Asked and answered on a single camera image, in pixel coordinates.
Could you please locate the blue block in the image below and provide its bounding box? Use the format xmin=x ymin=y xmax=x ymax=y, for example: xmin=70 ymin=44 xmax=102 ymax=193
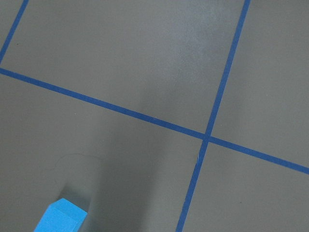
xmin=34 ymin=198 xmax=87 ymax=232

